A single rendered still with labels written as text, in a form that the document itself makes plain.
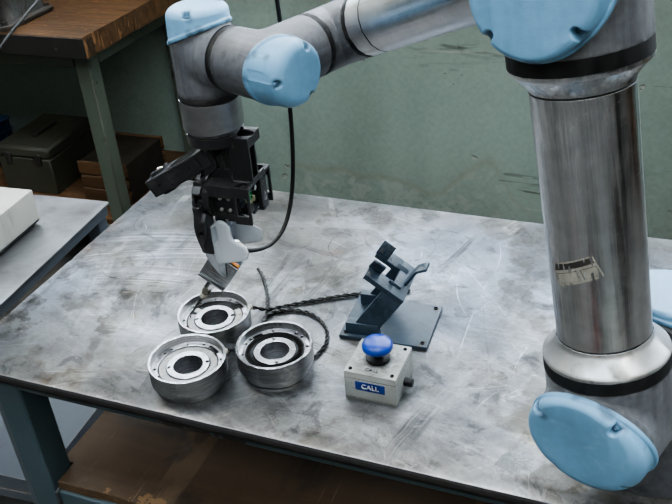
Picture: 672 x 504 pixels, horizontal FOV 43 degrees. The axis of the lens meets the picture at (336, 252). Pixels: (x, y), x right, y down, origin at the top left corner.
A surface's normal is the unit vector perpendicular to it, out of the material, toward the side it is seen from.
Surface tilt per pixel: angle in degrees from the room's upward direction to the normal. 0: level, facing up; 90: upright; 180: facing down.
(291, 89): 90
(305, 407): 0
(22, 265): 0
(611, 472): 97
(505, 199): 90
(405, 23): 109
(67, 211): 0
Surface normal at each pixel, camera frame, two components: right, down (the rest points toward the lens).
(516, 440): -0.07, -0.84
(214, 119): 0.18, 0.51
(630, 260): 0.43, 0.30
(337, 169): -0.37, 0.52
